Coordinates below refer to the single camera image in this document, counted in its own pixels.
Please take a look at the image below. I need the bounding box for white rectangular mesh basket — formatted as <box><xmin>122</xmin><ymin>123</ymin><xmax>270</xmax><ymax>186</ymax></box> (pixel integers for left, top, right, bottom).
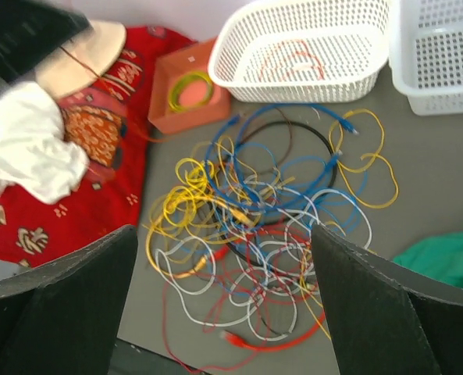
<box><xmin>389</xmin><ymin>0</ymin><xmax>463</xmax><ymax>116</ymax></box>

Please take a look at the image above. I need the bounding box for white t-shirt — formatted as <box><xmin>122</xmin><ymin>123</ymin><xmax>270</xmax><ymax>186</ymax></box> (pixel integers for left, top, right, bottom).
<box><xmin>0</xmin><ymin>81</ymin><xmax>89</xmax><ymax>205</ymax></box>

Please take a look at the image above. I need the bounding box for red ethernet cable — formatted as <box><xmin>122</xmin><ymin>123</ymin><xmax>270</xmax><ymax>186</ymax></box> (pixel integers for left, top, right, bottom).
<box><xmin>219</xmin><ymin>312</ymin><xmax>328</xmax><ymax>352</ymax></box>

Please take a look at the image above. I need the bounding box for thick yellow ethernet cable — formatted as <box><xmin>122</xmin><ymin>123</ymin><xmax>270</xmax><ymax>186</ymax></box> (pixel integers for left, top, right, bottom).
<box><xmin>144</xmin><ymin>195</ymin><xmax>255</xmax><ymax>279</ymax></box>

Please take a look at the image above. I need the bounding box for white thin cable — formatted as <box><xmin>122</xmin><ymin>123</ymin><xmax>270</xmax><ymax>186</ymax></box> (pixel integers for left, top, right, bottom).
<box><xmin>155</xmin><ymin>187</ymin><xmax>372</xmax><ymax>341</ymax></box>

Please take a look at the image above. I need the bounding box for beige bucket hat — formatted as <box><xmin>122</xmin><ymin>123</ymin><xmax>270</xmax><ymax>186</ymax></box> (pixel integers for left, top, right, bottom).
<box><xmin>35</xmin><ymin>20</ymin><xmax>126</xmax><ymax>99</ymax></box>

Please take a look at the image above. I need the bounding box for green shirt orange logo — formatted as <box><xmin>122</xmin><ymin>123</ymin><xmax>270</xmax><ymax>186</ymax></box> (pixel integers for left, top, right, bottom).
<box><xmin>394</xmin><ymin>231</ymin><xmax>463</xmax><ymax>289</ymax></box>

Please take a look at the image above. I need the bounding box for yellow green wire coil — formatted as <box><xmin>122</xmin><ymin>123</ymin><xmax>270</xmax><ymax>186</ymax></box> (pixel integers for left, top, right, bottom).
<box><xmin>167</xmin><ymin>70</ymin><xmax>215</xmax><ymax>114</ymax></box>

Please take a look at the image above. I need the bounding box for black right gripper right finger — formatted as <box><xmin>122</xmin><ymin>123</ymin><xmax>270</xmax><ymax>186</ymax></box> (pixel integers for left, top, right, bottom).
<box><xmin>311</xmin><ymin>224</ymin><xmax>463</xmax><ymax>374</ymax></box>

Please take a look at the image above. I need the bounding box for bright yellow cable coil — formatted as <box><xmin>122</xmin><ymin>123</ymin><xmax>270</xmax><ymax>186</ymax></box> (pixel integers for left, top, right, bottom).
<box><xmin>162</xmin><ymin>157</ymin><xmax>216</xmax><ymax>227</ymax></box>

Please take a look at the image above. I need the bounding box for red patterned cloth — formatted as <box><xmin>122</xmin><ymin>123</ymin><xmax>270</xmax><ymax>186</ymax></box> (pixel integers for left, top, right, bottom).
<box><xmin>0</xmin><ymin>26</ymin><xmax>191</xmax><ymax>267</ymax></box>

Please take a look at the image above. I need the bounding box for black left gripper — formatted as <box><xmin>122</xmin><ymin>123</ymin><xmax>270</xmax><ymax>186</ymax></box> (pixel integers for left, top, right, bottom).
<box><xmin>0</xmin><ymin>0</ymin><xmax>91</xmax><ymax>88</ymax></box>

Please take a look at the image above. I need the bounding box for orange square box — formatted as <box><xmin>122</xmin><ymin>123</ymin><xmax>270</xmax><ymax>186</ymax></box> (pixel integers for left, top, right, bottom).
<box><xmin>148</xmin><ymin>39</ymin><xmax>231</xmax><ymax>134</ymax></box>

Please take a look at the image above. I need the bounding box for thick blue ethernet cable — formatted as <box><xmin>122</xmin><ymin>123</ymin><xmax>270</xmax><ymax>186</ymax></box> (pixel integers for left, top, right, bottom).
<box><xmin>205</xmin><ymin>105</ymin><xmax>360</xmax><ymax>214</ymax></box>

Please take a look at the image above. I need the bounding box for thin blue wire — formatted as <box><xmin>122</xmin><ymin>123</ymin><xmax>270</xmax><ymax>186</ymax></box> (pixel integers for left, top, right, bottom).
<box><xmin>230</xmin><ymin>142</ymin><xmax>369</xmax><ymax>231</ymax></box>

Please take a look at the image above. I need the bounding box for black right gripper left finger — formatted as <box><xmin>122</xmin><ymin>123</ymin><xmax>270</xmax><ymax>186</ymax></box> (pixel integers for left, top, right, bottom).
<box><xmin>0</xmin><ymin>225</ymin><xmax>138</xmax><ymax>374</ymax></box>

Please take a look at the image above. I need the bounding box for brown thin wire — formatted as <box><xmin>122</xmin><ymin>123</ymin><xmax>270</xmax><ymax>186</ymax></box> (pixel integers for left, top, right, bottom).
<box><xmin>238</xmin><ymin>107</ymin><xmax>294</xmax><ymax>165</ymax></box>

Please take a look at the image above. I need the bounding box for orange yellow thin wire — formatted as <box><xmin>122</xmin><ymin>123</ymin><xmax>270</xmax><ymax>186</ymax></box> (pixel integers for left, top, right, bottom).
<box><xmin>328</xmin><ymin>109</ymin><xmax>400</xmax><ymax>210</ymax></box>

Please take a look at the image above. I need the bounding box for white oval perforated basket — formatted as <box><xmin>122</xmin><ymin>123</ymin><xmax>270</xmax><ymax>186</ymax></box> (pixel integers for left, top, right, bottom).
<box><xmin>208</xmin><ymin>0</ymin><xmax>390</xmax><ymax>103</ymax></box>

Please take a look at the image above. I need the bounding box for black cable loop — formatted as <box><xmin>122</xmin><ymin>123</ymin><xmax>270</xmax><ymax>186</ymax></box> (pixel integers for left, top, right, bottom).
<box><xmin>211</xmin><ymin>120</ymin><xmax>338</xmax><ymax>266</ymax></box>

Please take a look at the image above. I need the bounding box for thin red orange wire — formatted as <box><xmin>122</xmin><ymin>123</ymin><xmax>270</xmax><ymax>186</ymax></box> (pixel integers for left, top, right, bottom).
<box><xmin>258</xmin><ymin>38</ymin><xmax>326</xmax><ymax>81</ymax></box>

